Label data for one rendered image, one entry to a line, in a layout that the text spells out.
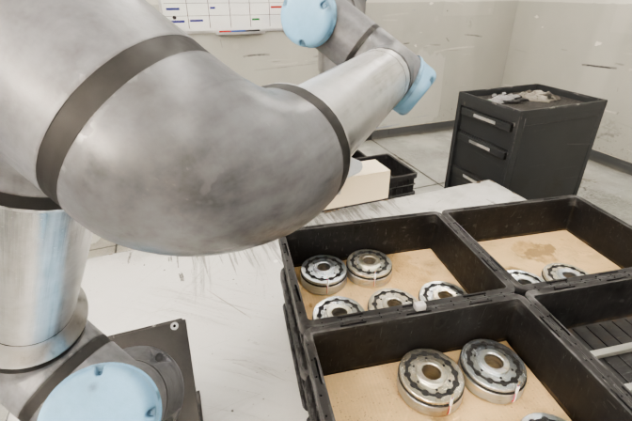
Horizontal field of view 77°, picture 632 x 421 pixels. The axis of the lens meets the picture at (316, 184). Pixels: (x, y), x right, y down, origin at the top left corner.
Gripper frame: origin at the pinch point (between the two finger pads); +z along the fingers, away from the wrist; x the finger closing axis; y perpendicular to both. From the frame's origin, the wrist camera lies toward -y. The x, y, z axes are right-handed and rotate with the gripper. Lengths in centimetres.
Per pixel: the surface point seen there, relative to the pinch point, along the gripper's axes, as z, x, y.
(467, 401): 25.8, -33.1, 10.8
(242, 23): -9, 285, 43
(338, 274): 23.0, -0.4, 2.9
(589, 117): 27, 74, 182
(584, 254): 26, -12, 64
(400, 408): 25.9, -30.2, 0.2
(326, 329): 15.9, -20.0, -8.1
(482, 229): 22.1, 1.8, 44.5
